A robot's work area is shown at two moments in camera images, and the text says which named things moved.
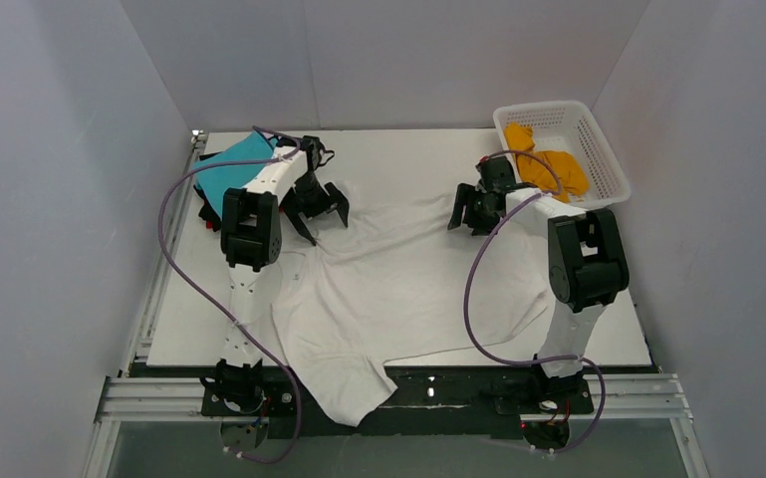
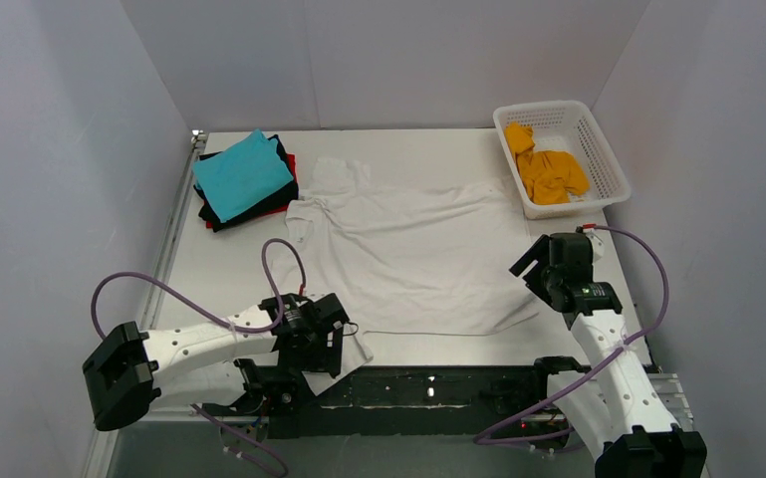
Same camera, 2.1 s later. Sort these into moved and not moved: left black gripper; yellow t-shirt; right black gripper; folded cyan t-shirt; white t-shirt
Moved: left black gripper; white t-shirt; right black gripper
Not moved: folded cyan t-shirt; yellow t-shirt
